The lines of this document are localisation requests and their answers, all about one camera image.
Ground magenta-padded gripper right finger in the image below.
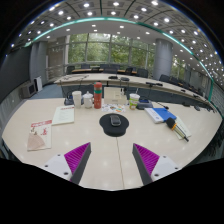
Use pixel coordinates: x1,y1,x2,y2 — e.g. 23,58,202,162
132,143,181,186

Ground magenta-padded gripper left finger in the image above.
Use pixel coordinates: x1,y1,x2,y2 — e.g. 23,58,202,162
43,142,92,186

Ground black computer mouse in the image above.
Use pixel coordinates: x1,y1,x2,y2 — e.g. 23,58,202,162
109,114,122,127

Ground black mouse pad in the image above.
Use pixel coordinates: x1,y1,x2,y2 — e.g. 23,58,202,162
98,112,130,138

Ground black and yellow handheld microphone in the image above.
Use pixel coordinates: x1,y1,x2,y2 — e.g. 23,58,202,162
165,117,190,143

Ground red and white magazine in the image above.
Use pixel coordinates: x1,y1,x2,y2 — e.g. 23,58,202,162
26,119,53,152

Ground white paper booklet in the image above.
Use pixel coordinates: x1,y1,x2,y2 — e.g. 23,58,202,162
51,105,76,126

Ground blue and white book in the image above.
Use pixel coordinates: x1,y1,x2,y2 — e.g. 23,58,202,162
144,107,178,124

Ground white paper pad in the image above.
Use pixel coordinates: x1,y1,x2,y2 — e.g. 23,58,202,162
173,115,193,139

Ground white lidded mug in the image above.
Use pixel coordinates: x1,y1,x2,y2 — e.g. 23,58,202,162
82,91,95,109

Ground green printed paper cup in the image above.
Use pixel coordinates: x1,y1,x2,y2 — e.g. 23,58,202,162
128,92,141,111

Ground stack of white paper cups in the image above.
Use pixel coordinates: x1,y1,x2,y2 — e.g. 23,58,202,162
71,90,83,108

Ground colourful sticker sheet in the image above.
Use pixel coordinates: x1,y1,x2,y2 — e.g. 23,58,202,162
101,102,127,114

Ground red thermos bottle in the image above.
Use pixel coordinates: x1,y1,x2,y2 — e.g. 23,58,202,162
93,81,103,110

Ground beige organizer box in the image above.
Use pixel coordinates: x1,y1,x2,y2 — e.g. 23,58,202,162
103,86,128,106

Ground long curved conference desk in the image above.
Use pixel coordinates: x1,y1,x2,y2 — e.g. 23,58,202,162
53,72,224,118

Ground grey box appliance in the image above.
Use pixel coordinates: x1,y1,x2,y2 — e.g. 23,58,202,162
20,82,37,99

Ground white floor appliance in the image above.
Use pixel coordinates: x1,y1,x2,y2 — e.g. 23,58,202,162
33,75,44,93

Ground black office chairs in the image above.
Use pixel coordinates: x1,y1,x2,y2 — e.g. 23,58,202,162
65,63,214,101

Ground ceiling lights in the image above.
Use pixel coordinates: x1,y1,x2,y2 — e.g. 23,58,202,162
9,0,224,79

